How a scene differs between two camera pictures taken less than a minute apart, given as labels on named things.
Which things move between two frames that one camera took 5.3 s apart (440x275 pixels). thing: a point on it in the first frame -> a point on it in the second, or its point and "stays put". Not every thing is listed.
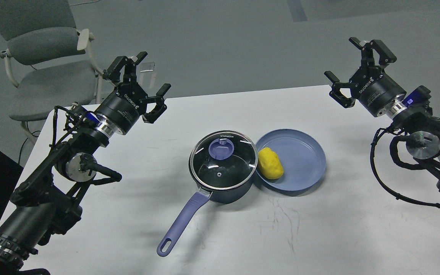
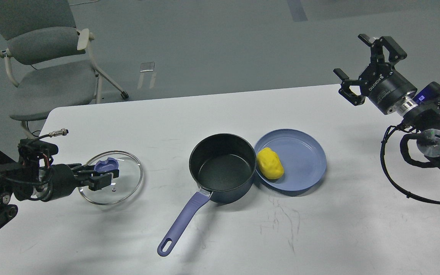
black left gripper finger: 113,73 -> 115,173
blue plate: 302,155 stays put
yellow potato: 269,164 stays put
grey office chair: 48,60 stays put
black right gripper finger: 385,56 -> 396,54
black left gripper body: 122,107 -> 55,181
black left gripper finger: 160,107 -> 96,182
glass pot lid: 223,159 -> 122,188
